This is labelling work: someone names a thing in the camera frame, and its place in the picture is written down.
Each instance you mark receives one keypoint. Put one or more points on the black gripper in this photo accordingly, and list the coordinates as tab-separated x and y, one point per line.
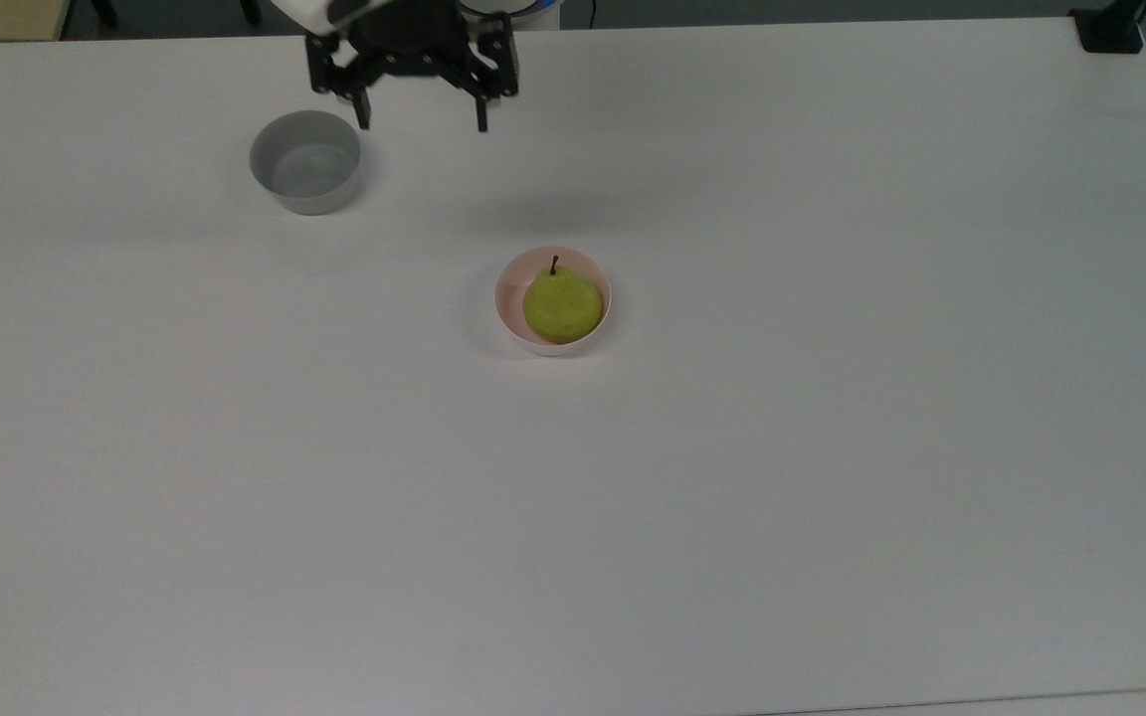
414	45

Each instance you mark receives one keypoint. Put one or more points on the green pear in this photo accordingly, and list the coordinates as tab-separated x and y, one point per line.
563	308

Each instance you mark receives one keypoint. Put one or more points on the black furniture leg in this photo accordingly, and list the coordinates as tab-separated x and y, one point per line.
251	10
105	12

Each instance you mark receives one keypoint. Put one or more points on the grey bowl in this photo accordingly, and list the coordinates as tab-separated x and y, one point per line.
306	169

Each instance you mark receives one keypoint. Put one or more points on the black stand base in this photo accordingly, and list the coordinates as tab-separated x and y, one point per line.
1110	35

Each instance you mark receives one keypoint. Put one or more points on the pink bowl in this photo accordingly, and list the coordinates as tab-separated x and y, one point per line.
510	290

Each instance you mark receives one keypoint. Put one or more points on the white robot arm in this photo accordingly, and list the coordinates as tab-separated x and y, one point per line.
299	8

